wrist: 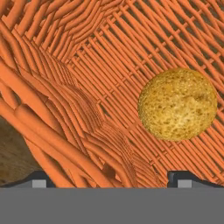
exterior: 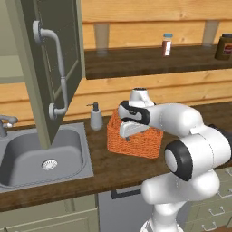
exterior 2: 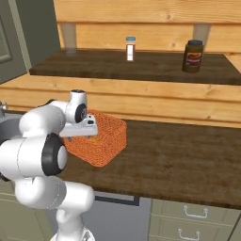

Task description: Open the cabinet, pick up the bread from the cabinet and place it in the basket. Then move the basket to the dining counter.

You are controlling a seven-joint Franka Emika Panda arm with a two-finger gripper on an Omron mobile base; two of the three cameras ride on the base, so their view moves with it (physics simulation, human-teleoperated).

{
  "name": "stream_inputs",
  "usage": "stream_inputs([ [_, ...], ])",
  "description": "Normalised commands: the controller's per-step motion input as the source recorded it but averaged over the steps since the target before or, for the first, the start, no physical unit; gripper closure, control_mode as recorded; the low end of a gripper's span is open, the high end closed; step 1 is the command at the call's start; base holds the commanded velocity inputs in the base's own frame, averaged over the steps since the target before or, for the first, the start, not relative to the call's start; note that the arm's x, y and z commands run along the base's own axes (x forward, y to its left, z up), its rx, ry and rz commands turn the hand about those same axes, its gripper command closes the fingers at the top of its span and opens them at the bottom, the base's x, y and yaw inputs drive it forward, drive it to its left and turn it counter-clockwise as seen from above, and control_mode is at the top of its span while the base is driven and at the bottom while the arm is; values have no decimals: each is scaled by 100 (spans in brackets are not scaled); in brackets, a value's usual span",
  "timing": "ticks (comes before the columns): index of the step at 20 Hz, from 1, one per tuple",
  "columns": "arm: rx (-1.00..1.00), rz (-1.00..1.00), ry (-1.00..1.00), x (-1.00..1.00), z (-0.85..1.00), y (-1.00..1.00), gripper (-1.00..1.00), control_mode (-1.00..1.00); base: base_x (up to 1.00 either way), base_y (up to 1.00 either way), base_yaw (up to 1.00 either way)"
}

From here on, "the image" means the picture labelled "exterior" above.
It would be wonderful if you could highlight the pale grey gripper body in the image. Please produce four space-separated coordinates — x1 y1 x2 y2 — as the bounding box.
119 120 150 139

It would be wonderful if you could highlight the orange woven basket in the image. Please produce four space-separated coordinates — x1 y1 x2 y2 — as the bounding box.
106 107 165 160

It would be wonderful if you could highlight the olive green cabinet door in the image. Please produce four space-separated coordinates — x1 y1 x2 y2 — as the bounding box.
5 0 87 150

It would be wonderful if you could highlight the pale green base cabinet door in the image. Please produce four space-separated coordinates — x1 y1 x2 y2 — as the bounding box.
0 193 101 232

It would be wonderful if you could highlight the grey soap dispenser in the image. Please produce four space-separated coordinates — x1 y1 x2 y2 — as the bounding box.
86 101 104 132

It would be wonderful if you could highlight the grey dishwasher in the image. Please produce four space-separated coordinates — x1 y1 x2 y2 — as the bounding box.
97 185 159 232

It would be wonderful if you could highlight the small jar with blue lid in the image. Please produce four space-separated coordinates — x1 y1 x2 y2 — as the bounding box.
161 33 174 58

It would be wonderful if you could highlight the pale green drawer front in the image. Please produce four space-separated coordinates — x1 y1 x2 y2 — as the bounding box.
184 212 232 232
215 166 232 186
188 198 232 223
193 180 232 208

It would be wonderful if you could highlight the grey steel sink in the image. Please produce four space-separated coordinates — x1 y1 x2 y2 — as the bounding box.
0 121 95 193

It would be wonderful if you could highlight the brown jar with label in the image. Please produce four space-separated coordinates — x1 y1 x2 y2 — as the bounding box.
214 33 232 61

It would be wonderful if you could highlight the grey sink tap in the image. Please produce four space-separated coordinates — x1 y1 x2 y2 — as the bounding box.
0 114 19 139

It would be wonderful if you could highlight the dark wooden wall shelf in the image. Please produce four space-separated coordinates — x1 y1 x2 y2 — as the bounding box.
83 44 232 81

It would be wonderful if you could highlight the grey cabinet door handle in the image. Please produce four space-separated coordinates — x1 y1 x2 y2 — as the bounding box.
32 20 69 121

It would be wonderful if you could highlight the pale shelf bracket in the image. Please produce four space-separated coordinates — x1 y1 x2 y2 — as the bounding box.
93 23 111 56
201 20 220 47

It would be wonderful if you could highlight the olive green wall cabinet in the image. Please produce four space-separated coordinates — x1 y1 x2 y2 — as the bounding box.
0 0 25 84

